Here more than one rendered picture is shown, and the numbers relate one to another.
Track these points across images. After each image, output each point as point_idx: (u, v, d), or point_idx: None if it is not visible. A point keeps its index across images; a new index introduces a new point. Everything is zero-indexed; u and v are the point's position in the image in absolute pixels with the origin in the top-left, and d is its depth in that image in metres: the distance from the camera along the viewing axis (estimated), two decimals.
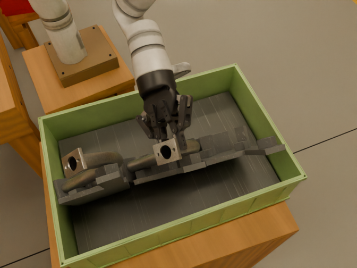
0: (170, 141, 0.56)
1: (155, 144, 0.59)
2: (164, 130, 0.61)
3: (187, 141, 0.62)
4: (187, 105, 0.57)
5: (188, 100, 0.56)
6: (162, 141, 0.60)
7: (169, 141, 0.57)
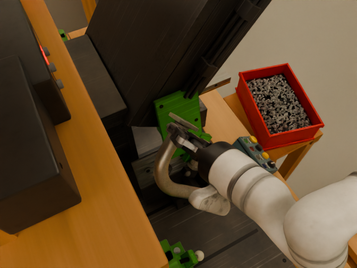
0: (183, 119, 0.59)
1: (196, 128, 0.62)
2: None
3: (168, 148, 0.61)
4: (178, 135, 0.53)
5: (178, 136, 0.52)
6: None
7: (184, 120, 0.59)
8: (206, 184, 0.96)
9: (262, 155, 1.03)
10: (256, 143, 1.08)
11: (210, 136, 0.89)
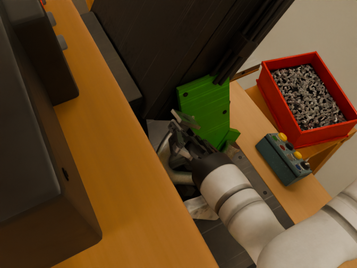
0: (184, 119, 0.59)
1: (197, 127, 0.61)
2: None
3: (168, 144, 0.61)
4: (175, 142, 0.53)
5: (175, 144, 0.52)
6: (192, 133, 0.61)
7: (185, 120, 0.59)
8: None
9: (294, 154, 0.89)
10: (286, 141, 0.94)
11: (238, 132, 0.75)
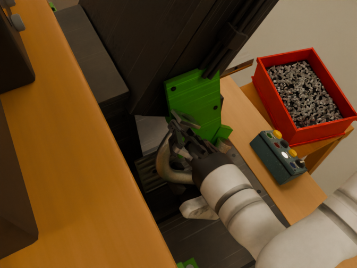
0: (184, 119, 0.59)
1: (197, 126, 0.61)
2: None
3: (168, 144, 0.62)
4: (175, 142, 0.53)
5: (175, 145, 0.52)
6: (192, 133, 0.61)
7: (185, 120, 0.59)
8: None
9: (289, 152, 0.87)
10: (281, 138, 0.91)
11: (230, 128, 0.73)
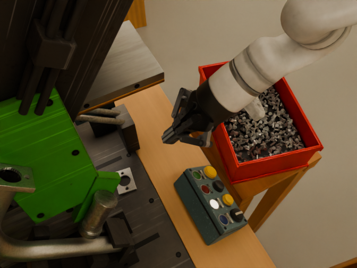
0: None
1: (28, 190, 0.38)
2: None
3: None
4: (198, 145, 0.54)
5: (202, 146, 0.54)
6: (172, 131, 0.59)
7: None
8: (122, 256, 0.56)
9: (222, 198, 0.64)
10: (216, 177, 0.68)
11: (117, 177, 0.50)
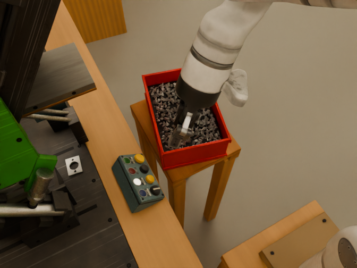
0: None
1: None
2: None
3: None
4: (179, 134, 0.53)
5: (180, 134, 0.52)
6: (173, 131, 0.59)
7: None
8: (63, 218, 0.76)
9: (145, 178, 0.84)
10: (144, 162, 0.88)
11: (54, 158, 0.69)
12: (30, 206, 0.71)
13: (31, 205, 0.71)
